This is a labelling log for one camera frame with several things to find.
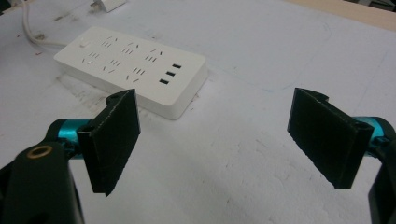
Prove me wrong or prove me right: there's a white power strip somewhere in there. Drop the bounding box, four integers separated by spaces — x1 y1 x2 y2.
53 25 209 121

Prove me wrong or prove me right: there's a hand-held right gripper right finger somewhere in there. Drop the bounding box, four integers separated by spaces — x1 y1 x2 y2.
287 87 396 189

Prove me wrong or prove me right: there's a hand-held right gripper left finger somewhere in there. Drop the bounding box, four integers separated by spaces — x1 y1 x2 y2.
46 88 142 198

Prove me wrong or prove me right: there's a white power strip cable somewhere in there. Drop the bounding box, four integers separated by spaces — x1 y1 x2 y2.
21 0 68 49

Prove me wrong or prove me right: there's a white plug adapter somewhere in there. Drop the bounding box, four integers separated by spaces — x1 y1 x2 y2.
90 0 128 13

